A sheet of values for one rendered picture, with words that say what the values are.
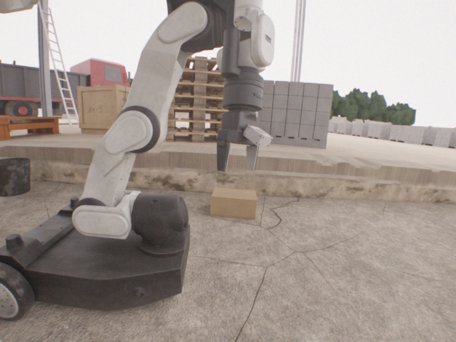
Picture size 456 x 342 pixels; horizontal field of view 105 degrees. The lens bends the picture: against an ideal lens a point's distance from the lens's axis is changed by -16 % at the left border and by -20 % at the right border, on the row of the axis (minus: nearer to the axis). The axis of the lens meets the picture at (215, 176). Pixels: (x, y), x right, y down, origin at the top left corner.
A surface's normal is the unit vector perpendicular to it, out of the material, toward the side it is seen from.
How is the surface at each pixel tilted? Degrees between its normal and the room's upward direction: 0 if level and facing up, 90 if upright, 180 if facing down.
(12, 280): 49
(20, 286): 61
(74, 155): 90
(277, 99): 90
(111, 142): 90
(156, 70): 114
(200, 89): 90
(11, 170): 99
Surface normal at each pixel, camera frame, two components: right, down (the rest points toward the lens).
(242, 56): -0.69, 0.04
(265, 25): 0.72, 0.13
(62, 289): 0.01, 0.25
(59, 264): 0.05, -0.97
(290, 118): -0.23, 0.24
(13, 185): 0.76, 0.34
